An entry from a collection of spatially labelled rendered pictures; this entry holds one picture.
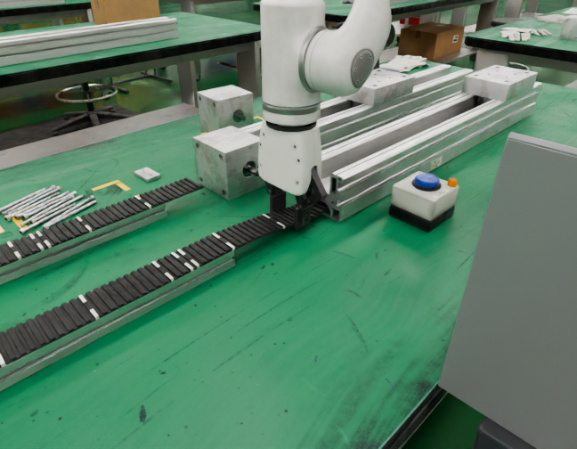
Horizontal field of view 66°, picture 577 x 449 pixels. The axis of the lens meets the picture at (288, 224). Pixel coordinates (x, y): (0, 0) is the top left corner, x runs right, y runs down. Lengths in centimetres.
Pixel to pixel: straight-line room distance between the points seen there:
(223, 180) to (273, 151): 17
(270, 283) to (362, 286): 13
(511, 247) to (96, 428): 42
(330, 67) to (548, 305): 35
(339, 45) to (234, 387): 41
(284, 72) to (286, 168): 14
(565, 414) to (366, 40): 44
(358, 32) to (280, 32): 10
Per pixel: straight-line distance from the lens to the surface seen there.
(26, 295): 71
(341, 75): 57
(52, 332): 58
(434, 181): 77
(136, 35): 229
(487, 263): 42
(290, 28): 60
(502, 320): 44
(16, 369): 58
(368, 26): 59
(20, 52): 208
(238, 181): 82
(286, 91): 62
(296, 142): 64
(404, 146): 86
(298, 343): 55
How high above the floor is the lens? 119
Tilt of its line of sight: 33 degrees down
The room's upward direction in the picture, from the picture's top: straight up
